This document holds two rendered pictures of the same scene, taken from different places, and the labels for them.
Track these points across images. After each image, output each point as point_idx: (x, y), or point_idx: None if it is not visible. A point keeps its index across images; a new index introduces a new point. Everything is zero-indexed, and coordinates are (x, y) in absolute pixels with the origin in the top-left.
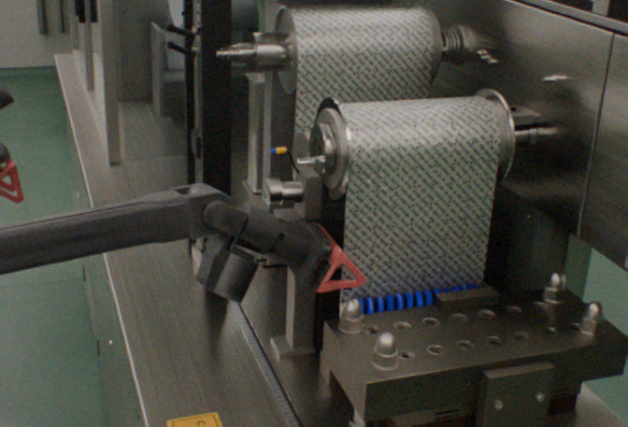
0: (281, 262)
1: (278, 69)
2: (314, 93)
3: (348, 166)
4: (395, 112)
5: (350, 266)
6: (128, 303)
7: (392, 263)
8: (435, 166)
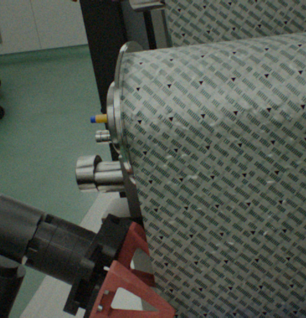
0: (51, 277)
1: (164, 5)
2: (196, 35)
3: (119, 145)
4: (209, 59)
5: (139, 292)
6: (45, 295)
7: (234, 290)
8: (273, 143)
